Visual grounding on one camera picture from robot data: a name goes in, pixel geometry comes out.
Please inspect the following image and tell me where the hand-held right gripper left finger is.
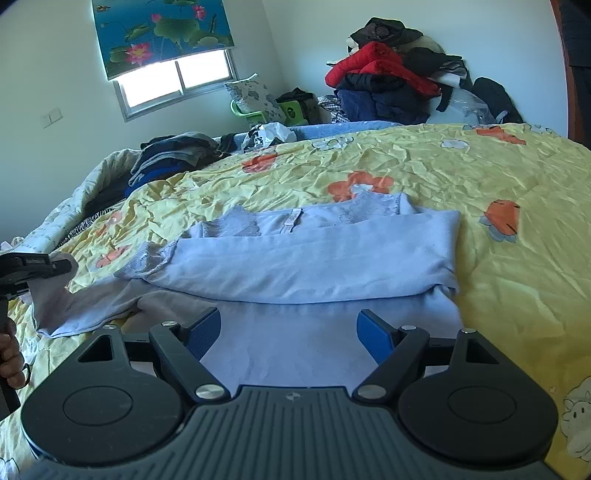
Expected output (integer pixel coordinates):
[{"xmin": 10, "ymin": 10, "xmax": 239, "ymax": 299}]
[{"xmin": 75, "ymin": 306, "xmax": 232, "ymax": 404}]

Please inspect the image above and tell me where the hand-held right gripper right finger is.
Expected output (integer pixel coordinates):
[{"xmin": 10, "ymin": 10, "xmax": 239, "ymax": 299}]
[{"xmin": 351, "ymin": 309, "xmax": 509, "ymax": 402}]

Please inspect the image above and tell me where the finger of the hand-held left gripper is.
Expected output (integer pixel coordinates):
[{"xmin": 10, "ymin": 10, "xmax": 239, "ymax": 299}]
[{"xmin": 0, "ymin": 252, "xmax": 73, "ymax": 297}]

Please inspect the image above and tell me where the lavender lace-trimmed top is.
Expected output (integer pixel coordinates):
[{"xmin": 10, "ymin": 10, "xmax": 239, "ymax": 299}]
[{"xmin": 31, "ymin": 191, "xmax": 465, "ymax": 389}]

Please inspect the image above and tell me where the stack of dark folded clothes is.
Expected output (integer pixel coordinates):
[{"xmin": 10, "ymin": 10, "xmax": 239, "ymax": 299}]
[{"xmin": 124, "ymin": 131, "xmax": 242, "ymax": 200}]

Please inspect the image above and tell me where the pile of jackets and clothes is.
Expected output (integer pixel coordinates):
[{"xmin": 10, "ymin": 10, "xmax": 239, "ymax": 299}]
[{"xmin": 324, "ymin": 17, "xmax": 497, "ymax": 126}]

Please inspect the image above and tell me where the person's left hand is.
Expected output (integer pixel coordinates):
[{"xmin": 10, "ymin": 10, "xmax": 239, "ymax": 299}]
[{"xmin": 0, "ymin": 331, "xmax": 27, "ymax": 390}]

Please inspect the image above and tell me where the black white striped cloth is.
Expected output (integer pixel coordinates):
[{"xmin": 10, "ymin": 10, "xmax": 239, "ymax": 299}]
[{"xmin": 59, "ymin": 206, "xmax": 117, "ymax": 246}]

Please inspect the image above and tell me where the white floral quilt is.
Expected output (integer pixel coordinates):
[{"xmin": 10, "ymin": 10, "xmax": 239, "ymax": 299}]
[{"xmin": 0, "ymin": 148, "xmax": 155, "ymax": 259}]

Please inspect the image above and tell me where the yellow floral blanket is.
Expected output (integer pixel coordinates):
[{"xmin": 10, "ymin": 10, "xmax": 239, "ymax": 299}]
[{"xmin": 0, "ymin": 121, "xmax": 591, "ymax": 480}]

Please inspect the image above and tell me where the white plastic bag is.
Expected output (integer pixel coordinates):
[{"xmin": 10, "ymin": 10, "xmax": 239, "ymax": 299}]
[{"xmin": 240, "ymin": 122, "xmax": 297, "ymax": 151}]

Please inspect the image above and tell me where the blue blanket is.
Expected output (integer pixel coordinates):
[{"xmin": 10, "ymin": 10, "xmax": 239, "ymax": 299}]
[{"xmin": 290, "ymin": 119, "xmax": 400, "ymax": 140}]

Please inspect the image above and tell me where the green plastic chair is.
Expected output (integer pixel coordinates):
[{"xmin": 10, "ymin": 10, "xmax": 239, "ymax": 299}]
[{"xmin": 230, "ymin": 98, "xmax": 319, "ymax": 129}]

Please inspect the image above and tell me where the grey floral pillow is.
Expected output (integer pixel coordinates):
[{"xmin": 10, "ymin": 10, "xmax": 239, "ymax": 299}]
[{"xmin": 224, "ymin": 73, "xmax": 288, "ymax": 124}]

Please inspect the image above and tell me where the window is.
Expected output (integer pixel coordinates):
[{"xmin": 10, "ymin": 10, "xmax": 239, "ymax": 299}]
[{"xmin": 113, "ymin": 47, "xmax": 239, "ymax": 122}]

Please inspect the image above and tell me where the black backpack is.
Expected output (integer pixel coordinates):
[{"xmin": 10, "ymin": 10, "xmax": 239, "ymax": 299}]
[{"xmin": 473, "ymin": 76, "xmax": 526, "ymax": 125}]

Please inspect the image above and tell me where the lotus print roller blind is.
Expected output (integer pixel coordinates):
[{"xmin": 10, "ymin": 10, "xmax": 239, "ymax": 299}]
[{"xmin": 91, "ymin": 0, "xmax": 235, "ymax": 81}]

